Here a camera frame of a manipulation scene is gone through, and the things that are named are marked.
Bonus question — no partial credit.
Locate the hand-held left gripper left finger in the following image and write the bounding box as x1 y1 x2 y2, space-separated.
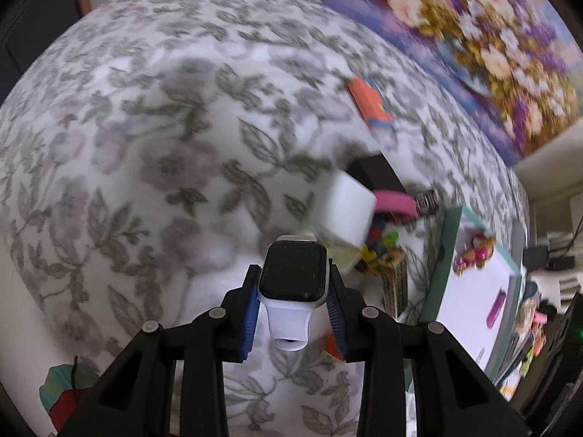
57 264 262 437

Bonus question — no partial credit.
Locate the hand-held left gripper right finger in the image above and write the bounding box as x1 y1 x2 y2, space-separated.
325 261 531 437

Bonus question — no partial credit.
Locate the white smartwatch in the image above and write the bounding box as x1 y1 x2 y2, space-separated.
257 234 329 352

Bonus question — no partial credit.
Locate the translucent yellowish item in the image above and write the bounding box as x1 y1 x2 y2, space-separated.
321 237 363 276

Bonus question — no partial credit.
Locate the golden ribbed box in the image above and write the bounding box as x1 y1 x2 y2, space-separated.
380 255 409 317

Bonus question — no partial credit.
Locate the colourful ball toy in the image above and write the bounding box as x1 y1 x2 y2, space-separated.
360 216 402 274

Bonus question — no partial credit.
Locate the white cube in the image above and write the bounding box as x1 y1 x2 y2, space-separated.
319 170 378 247

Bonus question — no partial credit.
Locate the green-rimmed white tray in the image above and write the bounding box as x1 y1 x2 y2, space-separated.
419 206 529 385

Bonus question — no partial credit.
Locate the pink wristband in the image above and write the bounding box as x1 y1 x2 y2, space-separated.
373 190 419 225

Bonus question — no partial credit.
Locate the black toy car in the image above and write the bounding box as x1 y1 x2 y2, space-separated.
412 190 440 217

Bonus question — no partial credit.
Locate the black box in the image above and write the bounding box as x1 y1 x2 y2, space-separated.
347 154 406 194

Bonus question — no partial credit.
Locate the orange and pink toy figure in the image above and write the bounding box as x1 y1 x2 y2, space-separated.
453 233 497 276

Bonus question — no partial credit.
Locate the floral printed bedsheet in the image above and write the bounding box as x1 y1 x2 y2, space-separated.
0 0 531 437

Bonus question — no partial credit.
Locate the teal and red object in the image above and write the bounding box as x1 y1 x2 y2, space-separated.
39 357 101 433

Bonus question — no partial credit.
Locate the black device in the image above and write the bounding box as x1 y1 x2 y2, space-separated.
523 247 550 270

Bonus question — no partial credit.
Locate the orange and blue box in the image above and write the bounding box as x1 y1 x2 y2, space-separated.
347 76 395 133

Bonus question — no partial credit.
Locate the floral painting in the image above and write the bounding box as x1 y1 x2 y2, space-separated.
323 0 583 167

